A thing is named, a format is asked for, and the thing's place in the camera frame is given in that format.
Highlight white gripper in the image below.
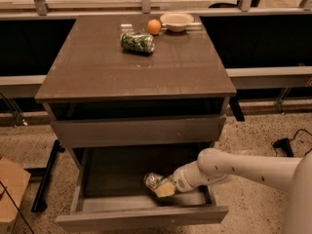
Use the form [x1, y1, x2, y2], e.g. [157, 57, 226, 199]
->
[155, 161, 208, 198]

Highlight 7up can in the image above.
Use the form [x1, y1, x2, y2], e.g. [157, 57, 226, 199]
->
[143, 173, 168, 191]

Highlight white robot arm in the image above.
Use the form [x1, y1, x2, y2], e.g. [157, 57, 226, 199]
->
[154, 148, 312, 234]

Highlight open middle drawer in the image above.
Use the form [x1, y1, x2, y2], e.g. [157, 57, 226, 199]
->
[57, 144, 228, 233]

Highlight closed grey top drawer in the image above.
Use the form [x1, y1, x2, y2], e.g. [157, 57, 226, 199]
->
[52, 115, 225, 148]

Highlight grey drawer cabinet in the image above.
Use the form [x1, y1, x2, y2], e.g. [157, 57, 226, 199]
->
[34, 14, 237, 168]

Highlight crushed green soda can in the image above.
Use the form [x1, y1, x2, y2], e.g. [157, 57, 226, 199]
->
[120, 32, 155, 54]

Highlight black table leg right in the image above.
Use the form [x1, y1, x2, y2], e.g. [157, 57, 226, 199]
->
[272, 138, 293, 157]

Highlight black table leg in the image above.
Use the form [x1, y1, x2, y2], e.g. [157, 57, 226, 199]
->
[31, 139, 64, 213]
[272, 138, 293, 157]

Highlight black table leg left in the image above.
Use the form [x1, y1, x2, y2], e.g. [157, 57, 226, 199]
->
[31, 139, 64, 213]

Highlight cardboard box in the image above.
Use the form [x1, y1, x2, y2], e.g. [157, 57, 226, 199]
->
[0, 157, 30, 234]

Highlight orange fruit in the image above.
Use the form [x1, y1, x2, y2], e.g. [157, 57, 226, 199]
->
[147, 19, 162, 35]

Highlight white bowl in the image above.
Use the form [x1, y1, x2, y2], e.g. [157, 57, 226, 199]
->
[160, 13, 194, 32]

